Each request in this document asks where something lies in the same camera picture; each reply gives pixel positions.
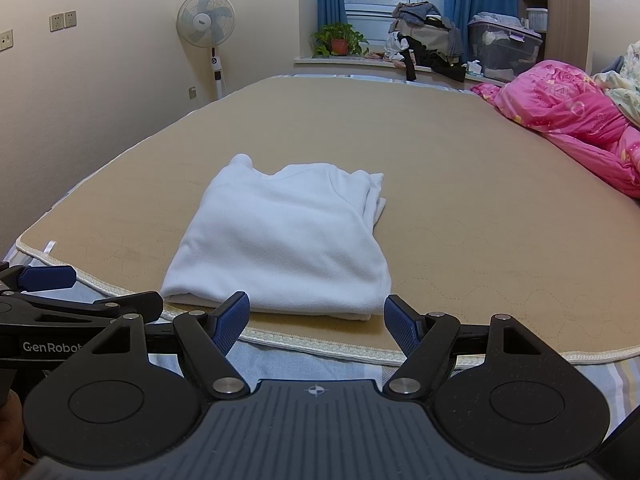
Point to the pile of dark clothes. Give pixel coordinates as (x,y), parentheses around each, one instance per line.
(425,35)

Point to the pink floral quilt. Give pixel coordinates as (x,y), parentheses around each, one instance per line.
(560,95)

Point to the white standing fan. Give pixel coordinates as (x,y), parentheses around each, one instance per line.
(205,19)

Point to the pink cloth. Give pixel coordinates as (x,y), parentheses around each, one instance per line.
(376,54)

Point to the wall socket plate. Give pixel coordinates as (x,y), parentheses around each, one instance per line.
(6,40)

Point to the striped bed sheet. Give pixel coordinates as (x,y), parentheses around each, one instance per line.
(280,366)

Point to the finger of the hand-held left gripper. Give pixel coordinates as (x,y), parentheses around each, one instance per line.
(47,277)
(75,310)

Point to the white plastic basket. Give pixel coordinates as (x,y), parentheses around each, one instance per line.
(536,19)

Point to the person's left hand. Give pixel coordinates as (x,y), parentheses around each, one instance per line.
(10,425)

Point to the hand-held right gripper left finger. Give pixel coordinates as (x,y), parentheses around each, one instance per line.
(230,322)

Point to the blue-grey cloth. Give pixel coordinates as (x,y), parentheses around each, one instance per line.
(615,65)

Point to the beige bed mat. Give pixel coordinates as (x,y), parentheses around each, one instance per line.
(475,210)

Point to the white long-sleeved garment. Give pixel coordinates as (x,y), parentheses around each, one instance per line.
(280,240)

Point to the clear plastic storage box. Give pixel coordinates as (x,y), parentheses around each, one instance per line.
(505,50)

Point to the white window sill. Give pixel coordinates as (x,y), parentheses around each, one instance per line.
(340,61)

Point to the wooden shelf unit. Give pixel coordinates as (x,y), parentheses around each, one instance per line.
(570,20)

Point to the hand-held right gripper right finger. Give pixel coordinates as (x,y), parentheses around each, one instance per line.
(400,322)

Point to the green potted plant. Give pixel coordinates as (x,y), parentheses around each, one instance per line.
(339,40)

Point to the white green floral quilt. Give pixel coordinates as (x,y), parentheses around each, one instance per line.
(627,90)

